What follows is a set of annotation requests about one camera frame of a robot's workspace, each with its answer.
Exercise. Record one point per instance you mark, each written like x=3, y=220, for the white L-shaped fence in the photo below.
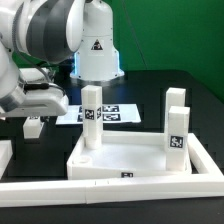
x=208, y=181

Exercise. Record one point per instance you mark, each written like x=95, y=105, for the white desk top tray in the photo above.
x=123, y=154

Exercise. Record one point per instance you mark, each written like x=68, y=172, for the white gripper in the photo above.
x=51, y=102

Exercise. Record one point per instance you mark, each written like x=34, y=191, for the white marker sheet with tags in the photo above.
x=112, y=113

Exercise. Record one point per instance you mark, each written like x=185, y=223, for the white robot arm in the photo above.
x=52, y=31

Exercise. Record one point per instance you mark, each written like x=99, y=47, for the white block left edge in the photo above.
x=5, y=155

